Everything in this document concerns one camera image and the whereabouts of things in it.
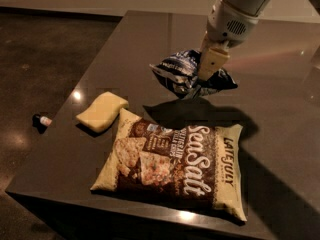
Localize yellow sponge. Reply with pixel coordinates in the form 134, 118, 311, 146
76, 92, 129, 133

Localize small dark bottle on floor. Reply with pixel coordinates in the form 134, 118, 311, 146
32, 114, 52, 127

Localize blue chip bag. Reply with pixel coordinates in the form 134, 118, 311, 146
150, 50, 238, 100

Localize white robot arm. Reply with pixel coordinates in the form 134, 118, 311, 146
198, 0, 270, 81

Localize brown sea salt chip bag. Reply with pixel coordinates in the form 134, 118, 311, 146
91, 109, 246, 221

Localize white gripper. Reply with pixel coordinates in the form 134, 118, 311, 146
198, 0, 259, 81

